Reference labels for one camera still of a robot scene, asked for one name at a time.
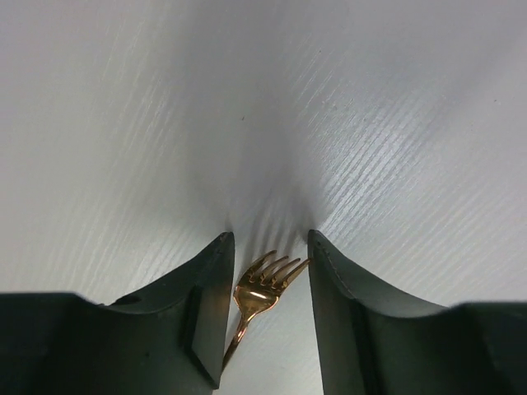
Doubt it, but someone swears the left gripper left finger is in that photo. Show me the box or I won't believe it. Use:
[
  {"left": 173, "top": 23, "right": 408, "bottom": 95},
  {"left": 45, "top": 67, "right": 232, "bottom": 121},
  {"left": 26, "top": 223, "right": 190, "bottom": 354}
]
[{"left": 1, "top": 232, "right": 235, "bottom": 394}]

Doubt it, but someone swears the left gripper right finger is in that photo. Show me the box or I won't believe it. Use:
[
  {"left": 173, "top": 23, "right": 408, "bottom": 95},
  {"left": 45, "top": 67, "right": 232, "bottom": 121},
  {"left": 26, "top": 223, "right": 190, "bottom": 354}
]
[{"left": 308, "top": 230, "right": 526, "bottom": 394}]

